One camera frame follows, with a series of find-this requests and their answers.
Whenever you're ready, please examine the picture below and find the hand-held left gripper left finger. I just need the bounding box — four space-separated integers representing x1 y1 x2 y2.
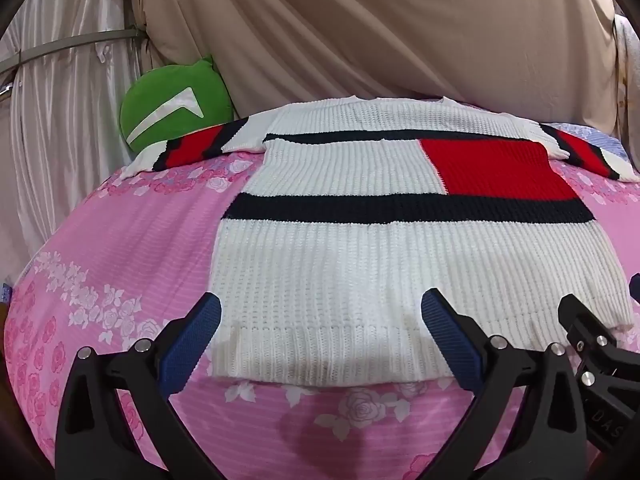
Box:
54 290 223 480

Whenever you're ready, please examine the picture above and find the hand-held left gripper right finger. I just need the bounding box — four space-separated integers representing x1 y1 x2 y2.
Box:
420 287 592 480

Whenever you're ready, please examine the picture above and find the white red navy knit sweater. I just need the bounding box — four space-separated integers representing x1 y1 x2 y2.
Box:
120 95 640 388

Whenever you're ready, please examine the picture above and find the pink floral bedsheet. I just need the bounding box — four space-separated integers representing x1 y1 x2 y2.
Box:
2 122 640 480

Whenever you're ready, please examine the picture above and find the pale floral cloth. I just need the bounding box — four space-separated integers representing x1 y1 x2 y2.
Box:
611 10 640 161

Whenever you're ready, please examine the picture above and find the green plush pillow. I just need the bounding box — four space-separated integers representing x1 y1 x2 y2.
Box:
119 55 236 157

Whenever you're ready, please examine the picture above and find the white satin curtain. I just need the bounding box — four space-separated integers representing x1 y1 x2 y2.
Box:
0 0 151 281

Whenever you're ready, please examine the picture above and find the beige draped cloth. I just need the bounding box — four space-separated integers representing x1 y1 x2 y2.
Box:
132 0 618 136

